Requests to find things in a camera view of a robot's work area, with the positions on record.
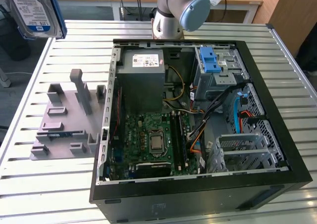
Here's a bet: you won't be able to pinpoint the black waste bin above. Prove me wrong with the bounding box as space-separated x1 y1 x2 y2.
0 3 32 61

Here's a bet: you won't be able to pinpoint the orange power wire bundle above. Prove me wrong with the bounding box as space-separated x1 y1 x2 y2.
189 124 208 157

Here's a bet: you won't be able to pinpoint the RAM stick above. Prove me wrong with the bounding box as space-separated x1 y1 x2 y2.
47 132 74 138

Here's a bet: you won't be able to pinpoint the blue plastic drive latch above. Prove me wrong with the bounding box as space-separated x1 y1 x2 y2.
199 46 223 73

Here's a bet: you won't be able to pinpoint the black PC case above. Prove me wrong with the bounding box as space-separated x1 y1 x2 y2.
89 38 313 224

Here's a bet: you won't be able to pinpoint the green motherboard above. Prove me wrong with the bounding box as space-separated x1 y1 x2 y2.
108 111 203 179

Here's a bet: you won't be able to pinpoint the yellow power wires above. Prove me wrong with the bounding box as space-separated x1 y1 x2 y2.
162 65 186 102

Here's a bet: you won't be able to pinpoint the CPU socket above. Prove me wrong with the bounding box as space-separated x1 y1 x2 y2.
147 128 166 158

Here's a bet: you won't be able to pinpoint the black RAM slot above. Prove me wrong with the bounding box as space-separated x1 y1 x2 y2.
180 112 190 168
170 112 179 169
173 112 183 169
177 112 186 168

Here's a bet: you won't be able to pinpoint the metal optical drive cage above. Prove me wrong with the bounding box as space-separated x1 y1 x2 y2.
194 45 250 101

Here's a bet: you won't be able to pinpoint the white furniture foot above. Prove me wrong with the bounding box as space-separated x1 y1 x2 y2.
0 67 11 88

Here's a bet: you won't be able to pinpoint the silver CPU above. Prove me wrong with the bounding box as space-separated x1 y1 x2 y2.
150 135 162 151

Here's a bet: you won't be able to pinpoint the grey power supply unit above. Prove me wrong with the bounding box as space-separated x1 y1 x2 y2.
115 48 166 114

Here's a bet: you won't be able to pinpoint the black wire bundle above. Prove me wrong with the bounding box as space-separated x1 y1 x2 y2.
188 82 250 140

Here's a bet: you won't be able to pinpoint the red wire with black plug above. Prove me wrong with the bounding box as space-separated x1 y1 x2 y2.
239 111 267 126

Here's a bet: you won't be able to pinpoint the metal disk bay cage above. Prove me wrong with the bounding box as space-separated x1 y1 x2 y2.
208 132 283 174

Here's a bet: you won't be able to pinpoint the wooden cabinet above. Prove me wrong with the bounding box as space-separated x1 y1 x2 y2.
252 0 317 58

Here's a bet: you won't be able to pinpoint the black graphics card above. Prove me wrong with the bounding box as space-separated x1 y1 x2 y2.
134 161 172 178

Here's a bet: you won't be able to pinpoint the hard disk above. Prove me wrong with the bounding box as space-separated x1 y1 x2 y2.
4 0 68 40

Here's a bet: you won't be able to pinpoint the grey parts rack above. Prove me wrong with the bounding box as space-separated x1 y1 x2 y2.
29 68 107 162

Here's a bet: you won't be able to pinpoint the blue data wire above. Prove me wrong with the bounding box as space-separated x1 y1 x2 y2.
232 91 249 135

